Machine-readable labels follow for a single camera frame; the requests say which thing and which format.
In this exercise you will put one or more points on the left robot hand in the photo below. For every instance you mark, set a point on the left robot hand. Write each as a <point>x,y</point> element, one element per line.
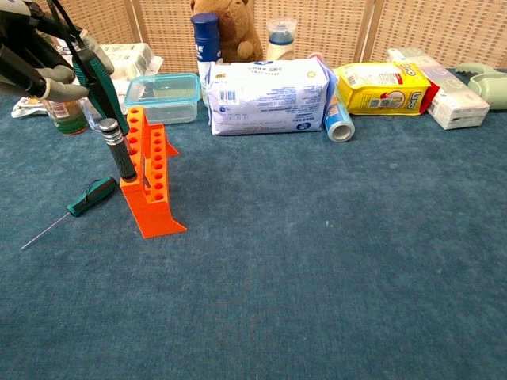
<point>24,51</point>

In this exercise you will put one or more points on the black metal precision screwdriver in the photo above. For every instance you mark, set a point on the black metal precision screwdriver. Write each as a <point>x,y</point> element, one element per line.
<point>120,158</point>

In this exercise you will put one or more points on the orange tool rack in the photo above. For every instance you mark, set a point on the orange tool rack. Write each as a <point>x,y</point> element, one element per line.
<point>158,221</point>

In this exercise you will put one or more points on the green tea bottle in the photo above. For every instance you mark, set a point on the green tea bottle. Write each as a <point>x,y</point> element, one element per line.
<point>67,118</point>

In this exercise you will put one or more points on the clear water bottle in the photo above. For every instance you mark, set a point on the clear water bottle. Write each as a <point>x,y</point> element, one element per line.
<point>93,118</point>

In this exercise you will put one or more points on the white toilet paper pack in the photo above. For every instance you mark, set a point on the white toilet paper pack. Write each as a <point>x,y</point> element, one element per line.
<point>130,59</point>

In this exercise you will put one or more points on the clear blue-lidded food container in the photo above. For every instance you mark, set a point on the clear blue-lidded food container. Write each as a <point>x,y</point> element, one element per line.
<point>162,95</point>

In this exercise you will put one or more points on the blue white spray can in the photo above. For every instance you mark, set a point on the blue white spray can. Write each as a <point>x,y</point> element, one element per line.
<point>206,43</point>

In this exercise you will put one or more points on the brown capybara plush toy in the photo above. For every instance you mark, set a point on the brown capybara plush toy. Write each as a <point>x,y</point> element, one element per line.
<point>237,27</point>

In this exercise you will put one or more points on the white wet wipes pack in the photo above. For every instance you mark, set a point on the white wet wipes pack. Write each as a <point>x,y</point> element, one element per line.
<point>269,95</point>

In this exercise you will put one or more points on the white clear-capped sauce bottle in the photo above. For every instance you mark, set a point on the white clear-capped sauce bottle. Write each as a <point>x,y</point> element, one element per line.
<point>280,49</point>

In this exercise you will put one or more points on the blue plastic wrap roll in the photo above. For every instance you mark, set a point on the blue plastic wrap roll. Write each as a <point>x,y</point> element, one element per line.
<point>336,118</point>

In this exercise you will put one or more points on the blue felt table cover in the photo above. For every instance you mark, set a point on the blue felt table cover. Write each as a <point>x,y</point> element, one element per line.
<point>277,257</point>

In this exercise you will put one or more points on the yellow snack bag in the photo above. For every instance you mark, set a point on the yellow snack bag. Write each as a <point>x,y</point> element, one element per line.
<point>380,91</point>

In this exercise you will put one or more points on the red yellow snack box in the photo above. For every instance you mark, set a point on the red yellow snack box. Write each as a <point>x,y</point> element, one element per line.
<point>432,97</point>

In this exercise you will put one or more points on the wicker folding screen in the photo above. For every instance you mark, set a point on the wicker folding screen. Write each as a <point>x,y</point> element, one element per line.
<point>435,27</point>

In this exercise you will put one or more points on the pastel tissue pack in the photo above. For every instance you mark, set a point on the pastel tissue pack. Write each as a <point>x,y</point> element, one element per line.
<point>455,99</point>

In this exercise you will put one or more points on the green lint roller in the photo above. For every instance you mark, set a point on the green lint roller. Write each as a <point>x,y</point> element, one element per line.
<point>489,85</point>

